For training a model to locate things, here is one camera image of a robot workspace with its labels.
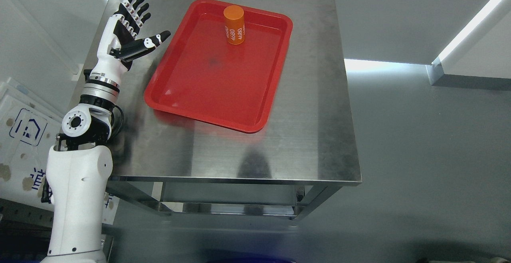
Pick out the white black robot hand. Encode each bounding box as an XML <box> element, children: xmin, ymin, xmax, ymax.
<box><xmin>86</xmin><ymin>0</ymin><xmax>171</xmax><ymax>87</ymax></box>

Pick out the orange cylindrical capacitor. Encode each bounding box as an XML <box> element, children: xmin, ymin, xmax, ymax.
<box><xmin>223</xmin><ymin>5</ymin><xmax>245</xmax><ymax>45</ymax></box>

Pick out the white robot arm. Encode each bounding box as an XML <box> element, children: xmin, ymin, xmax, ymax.
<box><xmin>43</xmin><ymin>74</ymin><xmax>120</xmax><ymax>263</ymax></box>

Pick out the red plastic tray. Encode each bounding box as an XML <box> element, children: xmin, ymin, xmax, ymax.
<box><xmin>144</xmin><ymin>0</ymin><xmax>293</xmax><ymax>133</ymax></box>

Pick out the steel table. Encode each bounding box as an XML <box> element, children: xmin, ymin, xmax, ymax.
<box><xmin>85</xmin><ymin>0</ymin><xmax>362</xmax><ymax>221</ymax></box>

